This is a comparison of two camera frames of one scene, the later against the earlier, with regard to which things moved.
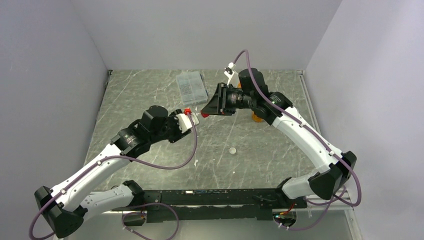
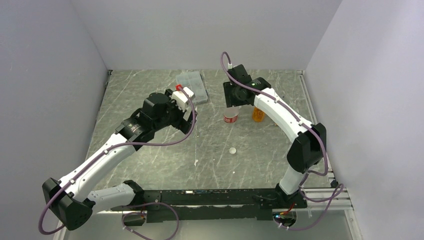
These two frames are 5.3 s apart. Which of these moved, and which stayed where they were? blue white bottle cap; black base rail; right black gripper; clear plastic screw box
Moved: right black gripper
Stayed: blue white bottle cap; black base rail; clear plastic screw box
